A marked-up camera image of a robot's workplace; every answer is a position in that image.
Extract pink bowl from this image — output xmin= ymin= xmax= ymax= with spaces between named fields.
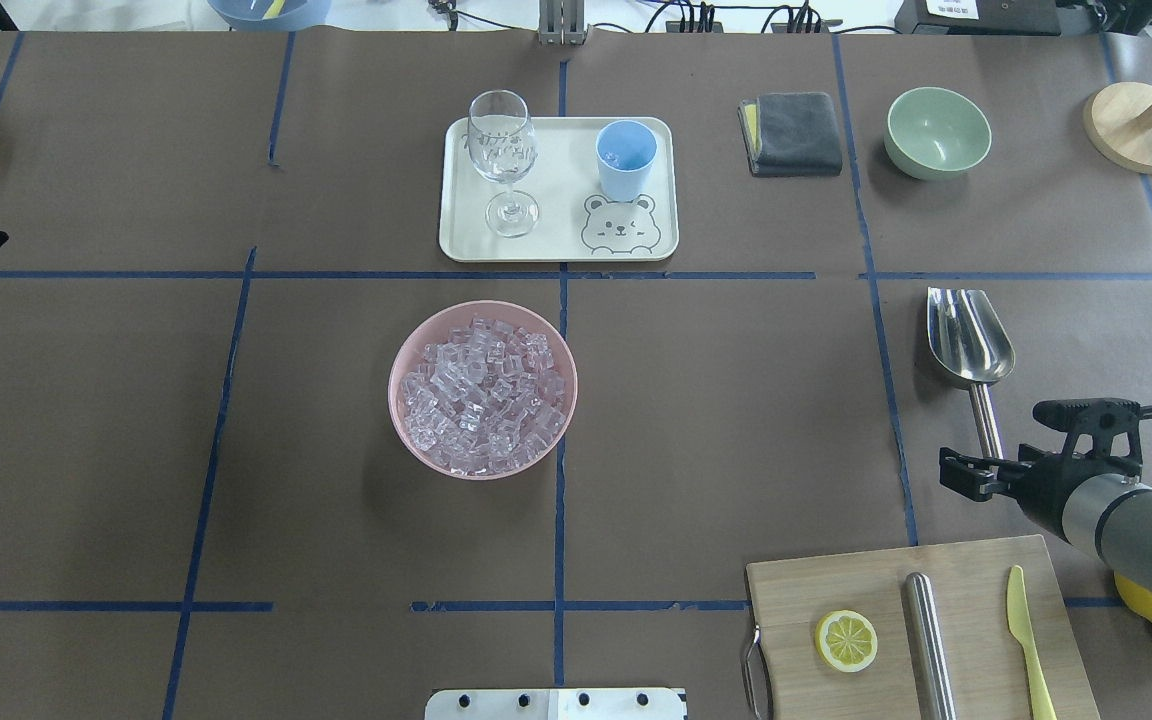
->
xmin=388 ymin=300 xmax=579 ymax=482

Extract cream serving tray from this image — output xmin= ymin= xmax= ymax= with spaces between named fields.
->
xmin=439 ymin=118 xmax=680 ymax=263

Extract clear wine glass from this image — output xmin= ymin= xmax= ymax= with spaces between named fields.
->
xmin=467 ymin=88 xmax=540 ymax=238

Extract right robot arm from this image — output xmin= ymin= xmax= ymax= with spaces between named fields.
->
xmin=938 ymin=397 xmax=1152 ymax=592

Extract blue bowl on desk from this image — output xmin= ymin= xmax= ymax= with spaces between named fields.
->
xmin=207 ymin=0 xmax=333 ymax=32

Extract clear ice cubes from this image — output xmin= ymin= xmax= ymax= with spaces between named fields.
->
xmin=397 ymin=318 xmax=569 ymax=475

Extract grey folded cloth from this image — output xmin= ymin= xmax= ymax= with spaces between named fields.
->
xmin=738 ymin=92 xmax=842 ymax=177

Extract green ceramic bowl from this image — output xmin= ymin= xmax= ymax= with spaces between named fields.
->
xmin=884 ymin=88 xmax=993 ymax=181

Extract yellow lemon upper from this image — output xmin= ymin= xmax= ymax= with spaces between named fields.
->
xmin=1114 ymin=573 xmax=1152 ymax=623

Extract halved lemon slice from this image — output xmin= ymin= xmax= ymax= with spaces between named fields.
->
xmin=814 ymin=609 xmax=879 ymax=673

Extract yellow plastic knife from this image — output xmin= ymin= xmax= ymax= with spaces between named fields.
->
xmin=1005 ymin=564 xmax=1058 ymax=719

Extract steel ice scoop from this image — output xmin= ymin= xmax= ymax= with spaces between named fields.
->
xmin=925 ymin=287 xmax=1016 ymax=458

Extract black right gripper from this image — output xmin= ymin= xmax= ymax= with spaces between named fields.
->
xmin=940 ymin=397 xmax=1143 ymax=541

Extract wooden cutting board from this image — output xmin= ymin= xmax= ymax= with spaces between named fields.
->
xmin=746 ymin=536 xmax=1100 ymax=719

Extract blue plastic cup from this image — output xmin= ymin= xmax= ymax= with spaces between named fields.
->
xmin=594 ymin=119 xmax=659 ymax=202

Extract wooden mug tree stand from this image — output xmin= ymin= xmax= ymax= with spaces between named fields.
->
xmin=1082 ymin=81 xmax=1152 ymax=176

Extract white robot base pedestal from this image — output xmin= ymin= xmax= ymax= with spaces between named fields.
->
xmin=424 ymin=685 xmax=689 ymax=719

